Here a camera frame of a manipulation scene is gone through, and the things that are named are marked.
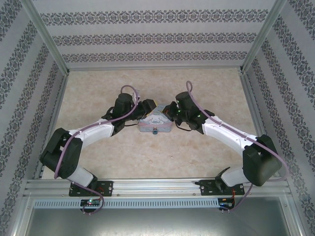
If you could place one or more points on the aluminium table side rail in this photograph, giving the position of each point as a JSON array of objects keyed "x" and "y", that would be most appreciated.
[
  {"x": 259, "y": 123},
  {"x": 52, "y": 123}
]

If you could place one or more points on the aluminium mounting rail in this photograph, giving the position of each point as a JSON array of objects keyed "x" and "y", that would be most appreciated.
[{"x": 157, "y": 188}]

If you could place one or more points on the grey metal panel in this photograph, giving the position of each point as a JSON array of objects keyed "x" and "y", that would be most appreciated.
[{"x": 157, "y": 221}]

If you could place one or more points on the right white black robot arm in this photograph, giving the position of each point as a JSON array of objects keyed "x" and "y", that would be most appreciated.
[{"x": 221, "y": 130}]

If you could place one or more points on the small circuit board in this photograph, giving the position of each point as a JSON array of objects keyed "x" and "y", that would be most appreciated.
[
  {"x": 91, "y": 202},
  {"x": 226, "y": 201}
]

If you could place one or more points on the right small circuit board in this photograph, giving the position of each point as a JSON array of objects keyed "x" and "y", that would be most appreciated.
[{"x": 226, "y": 201}]

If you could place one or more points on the aluminium frame post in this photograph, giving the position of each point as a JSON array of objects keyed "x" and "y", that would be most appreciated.
[
  {"x": 265, "y": 34},
  {"x": 46, "y": 37}
]

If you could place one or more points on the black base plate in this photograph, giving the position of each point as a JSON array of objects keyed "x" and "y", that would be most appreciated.
[
  {"x": 108, "y": 188},
  {"x": 206, "y": 188}
]

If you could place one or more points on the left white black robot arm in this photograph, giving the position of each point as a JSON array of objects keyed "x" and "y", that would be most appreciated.
[{"x": 98, "y": 127}]

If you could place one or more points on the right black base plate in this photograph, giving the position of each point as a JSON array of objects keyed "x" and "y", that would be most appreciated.
[{"x": 206, "y": 188}]

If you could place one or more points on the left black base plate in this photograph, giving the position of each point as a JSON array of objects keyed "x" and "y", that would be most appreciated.
[{"x": 108, "y": 188}]

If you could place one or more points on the blue cartoon dog tin box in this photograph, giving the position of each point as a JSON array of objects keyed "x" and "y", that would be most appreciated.
[{"x": 155, "y": 120}]

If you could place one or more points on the left small circuit board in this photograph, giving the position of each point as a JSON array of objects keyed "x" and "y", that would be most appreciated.
[{"x": 91, "y": 202}]

